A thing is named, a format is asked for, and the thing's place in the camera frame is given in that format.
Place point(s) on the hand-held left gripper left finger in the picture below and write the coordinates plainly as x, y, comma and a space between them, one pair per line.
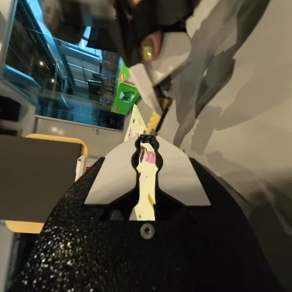
114, 178

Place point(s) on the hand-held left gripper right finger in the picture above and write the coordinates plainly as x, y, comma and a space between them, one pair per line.
182, 180

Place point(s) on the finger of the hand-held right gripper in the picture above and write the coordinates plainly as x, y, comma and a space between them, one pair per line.
175, 54
146, 86

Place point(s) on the yellow and black brick assembly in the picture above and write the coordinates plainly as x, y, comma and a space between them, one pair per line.
148, 138

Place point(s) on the person's right hand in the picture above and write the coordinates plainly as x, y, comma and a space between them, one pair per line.
152, 45

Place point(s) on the green toy box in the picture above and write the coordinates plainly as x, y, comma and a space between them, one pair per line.
124, 98

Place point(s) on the instruction booklet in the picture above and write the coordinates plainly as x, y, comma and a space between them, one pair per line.
143, 182

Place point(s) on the pink pig brick figure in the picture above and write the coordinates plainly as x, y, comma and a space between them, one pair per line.
149, 157

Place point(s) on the yellow rounded frame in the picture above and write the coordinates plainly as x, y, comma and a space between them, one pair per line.
84, 146

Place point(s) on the glass window wall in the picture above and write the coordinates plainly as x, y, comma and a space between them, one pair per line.
45, 79

